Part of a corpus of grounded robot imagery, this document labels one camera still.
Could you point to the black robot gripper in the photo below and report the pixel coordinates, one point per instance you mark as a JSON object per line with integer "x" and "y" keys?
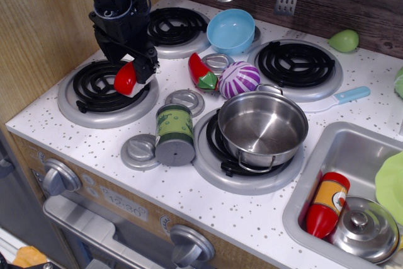
{"x": 120, "y": 29}

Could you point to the red and white toy sushi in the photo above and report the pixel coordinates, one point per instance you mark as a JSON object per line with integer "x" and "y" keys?
{"x": 126, "y": 81}

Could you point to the stainless steel pan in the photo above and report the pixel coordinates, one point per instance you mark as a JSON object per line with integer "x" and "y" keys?
{"x": 262, "y": 128}

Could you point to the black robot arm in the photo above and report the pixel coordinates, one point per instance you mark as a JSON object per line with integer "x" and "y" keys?
{"x": 120, "y": 29}

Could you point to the back left black burner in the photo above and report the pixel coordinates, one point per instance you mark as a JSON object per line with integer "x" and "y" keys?
{"x": 178, "y": 32}

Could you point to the black burner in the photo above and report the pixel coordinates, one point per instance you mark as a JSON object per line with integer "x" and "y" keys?
{"x": 208, "y": 165}
{"x": 87, "y": 97}
{"x": 304, "y": 71}
{"x": 178, "y": 32}

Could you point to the front left black burner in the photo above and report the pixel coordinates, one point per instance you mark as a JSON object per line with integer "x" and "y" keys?
{"x": 87, "y": 97}

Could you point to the red toy chili pepper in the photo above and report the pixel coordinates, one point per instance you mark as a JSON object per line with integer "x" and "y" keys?
{"x": 201, "y": 75}

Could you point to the silver stovetop knob middle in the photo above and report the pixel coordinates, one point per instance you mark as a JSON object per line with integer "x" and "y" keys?
{"x": 191, "y": 99}

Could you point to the silver stovetop knob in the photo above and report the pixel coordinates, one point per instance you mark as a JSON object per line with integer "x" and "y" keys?
{"x": 217, "y": 63}
{"x": 191, "y": 99}
{"x": 138, "y": 153}

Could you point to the silver stovetop knob back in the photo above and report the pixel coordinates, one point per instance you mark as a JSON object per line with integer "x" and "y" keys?
{"x": 217, "y": 63}

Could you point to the silver stovetop knob front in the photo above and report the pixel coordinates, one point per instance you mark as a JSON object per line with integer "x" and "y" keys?
{"x": 138, "y": 153}

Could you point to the green labelled toy can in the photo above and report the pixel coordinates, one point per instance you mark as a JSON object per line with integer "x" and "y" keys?
{"x": 174, "y": 135}

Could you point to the light blue plastic bowl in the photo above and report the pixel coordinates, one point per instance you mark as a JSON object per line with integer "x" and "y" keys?
{"x": 231, "y": 32}

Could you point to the purple striped toy onion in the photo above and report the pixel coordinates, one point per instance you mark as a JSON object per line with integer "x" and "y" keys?
{"x": 237, "y": 78}

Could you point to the front right black burner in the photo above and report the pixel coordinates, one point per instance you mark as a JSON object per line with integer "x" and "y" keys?
{"x": 208, "y": 165}

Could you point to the left silver oven knob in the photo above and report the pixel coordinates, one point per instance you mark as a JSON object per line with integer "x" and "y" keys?
{"x": 59, "y": 178}

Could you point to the silver oven knob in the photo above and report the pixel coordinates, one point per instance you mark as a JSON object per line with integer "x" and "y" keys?
{"x": 59, "y": 178}
{"x": 190, "y": 247}

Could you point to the back right black burner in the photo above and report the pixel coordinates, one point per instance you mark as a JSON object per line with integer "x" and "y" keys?
{"x": 304, "y": 71}

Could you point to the right silver oven knob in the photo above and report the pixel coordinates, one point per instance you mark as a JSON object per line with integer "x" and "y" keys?
{"x": 190, "y": 247}

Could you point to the green toy pear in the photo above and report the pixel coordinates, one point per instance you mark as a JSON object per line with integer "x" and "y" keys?
{"x": 344, "y": 41}

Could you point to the silver toy sink basin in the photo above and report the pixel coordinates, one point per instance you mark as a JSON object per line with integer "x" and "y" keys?
{"x": 356, "y": 153}

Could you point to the orange object at floor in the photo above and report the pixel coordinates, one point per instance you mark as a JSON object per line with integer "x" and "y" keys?
{"x": 28, "y": 256}

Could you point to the red toy ketchup bottle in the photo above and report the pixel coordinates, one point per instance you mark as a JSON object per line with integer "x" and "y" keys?
{"x": 323, "y": 213}

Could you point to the green toy cabbage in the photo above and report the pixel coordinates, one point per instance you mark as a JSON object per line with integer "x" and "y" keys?
{"x": 398, "y": 82}

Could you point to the green plastic plate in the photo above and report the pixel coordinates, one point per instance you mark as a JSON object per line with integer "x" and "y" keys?
{"x": 388, "y": 186}

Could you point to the stainless steel pot lid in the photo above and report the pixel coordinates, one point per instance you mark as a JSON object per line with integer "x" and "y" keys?
{"x": 367, "y": 230}

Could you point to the silver oven door handle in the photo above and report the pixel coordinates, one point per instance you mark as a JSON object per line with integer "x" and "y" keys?
{"x": 94, "y": 230}

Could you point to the toy knife blue handle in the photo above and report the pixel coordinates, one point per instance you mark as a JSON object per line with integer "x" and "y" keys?
{"x": 335, "y": 100}

